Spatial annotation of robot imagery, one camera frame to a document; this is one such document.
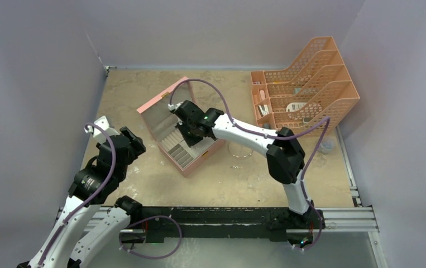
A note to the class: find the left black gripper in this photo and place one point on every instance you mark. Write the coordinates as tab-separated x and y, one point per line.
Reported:
137	148

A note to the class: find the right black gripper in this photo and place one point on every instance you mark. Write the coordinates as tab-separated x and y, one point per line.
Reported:
191	142

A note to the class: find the pink jewelry box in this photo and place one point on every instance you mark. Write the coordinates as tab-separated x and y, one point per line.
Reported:
161	124

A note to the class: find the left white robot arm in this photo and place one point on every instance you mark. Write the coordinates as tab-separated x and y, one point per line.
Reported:
67	244

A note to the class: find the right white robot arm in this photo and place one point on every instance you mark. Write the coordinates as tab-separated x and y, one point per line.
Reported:
284	155

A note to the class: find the white stapler in organizer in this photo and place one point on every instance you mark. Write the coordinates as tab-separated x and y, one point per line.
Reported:
263	110

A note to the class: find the white label card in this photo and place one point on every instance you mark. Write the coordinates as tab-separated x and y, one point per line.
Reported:
295	106

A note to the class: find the orange mesh file organizer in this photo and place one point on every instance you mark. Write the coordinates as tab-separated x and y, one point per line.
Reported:
317	76

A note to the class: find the clear plastic cup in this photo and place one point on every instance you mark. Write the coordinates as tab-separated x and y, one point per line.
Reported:
327	145

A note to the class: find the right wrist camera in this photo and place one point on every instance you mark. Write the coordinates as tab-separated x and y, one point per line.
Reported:
173	107

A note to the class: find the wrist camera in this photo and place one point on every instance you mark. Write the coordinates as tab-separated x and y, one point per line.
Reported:
173	107
100	128

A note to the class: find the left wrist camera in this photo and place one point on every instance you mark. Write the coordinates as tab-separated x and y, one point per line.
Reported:
100	128

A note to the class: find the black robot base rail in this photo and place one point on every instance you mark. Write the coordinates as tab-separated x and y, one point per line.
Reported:
156	223

